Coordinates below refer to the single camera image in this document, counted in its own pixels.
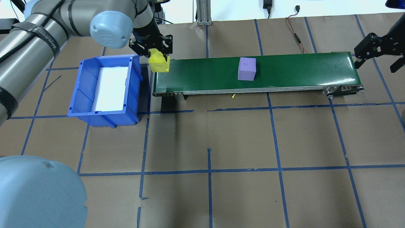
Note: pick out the yellow foam block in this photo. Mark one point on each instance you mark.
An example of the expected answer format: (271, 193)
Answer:
(158, 65)

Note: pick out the purple foam block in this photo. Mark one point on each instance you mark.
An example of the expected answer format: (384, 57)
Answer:
(246, 69)

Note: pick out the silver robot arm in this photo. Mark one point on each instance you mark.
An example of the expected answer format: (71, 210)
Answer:
(31, 38)

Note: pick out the black plug adapter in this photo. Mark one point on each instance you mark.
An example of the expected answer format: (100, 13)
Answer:
(160, 17)

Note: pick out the white foam pad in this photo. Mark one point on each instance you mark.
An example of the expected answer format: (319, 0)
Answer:
(112, 88)

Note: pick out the green conveyor belt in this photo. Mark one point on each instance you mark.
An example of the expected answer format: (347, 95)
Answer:
(300, 72)

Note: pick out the blue plastic storage bin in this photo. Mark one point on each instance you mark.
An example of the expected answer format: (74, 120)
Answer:
(85, 95)

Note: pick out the black power adapter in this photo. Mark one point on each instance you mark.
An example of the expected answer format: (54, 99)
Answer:
(267, 4)

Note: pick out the aluminium profile post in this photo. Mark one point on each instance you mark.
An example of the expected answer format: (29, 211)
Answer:
(204, 12)

